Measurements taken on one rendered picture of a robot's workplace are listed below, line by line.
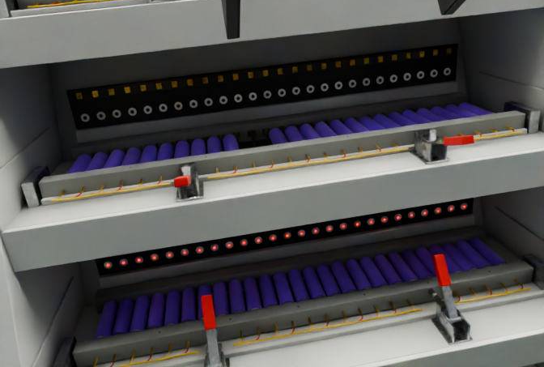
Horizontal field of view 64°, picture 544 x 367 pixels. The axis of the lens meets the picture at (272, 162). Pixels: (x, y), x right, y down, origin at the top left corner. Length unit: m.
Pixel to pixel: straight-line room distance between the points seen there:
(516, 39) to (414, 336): 0.39
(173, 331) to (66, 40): 0.33
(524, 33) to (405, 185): 0.26
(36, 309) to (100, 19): 0.31
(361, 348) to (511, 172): 0.25
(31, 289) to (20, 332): 0.05
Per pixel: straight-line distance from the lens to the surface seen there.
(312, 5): 0.48
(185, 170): 0.45
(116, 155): 0.57
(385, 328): 0.56
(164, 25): 0.47
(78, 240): 0.48
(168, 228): 0.46
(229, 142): 0.54
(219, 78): 0.60
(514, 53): 0.66
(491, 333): 0.58
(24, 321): 0.53
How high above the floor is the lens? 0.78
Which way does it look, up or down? 2 degrees down
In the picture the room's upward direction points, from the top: 8 degrees counter-clockwise
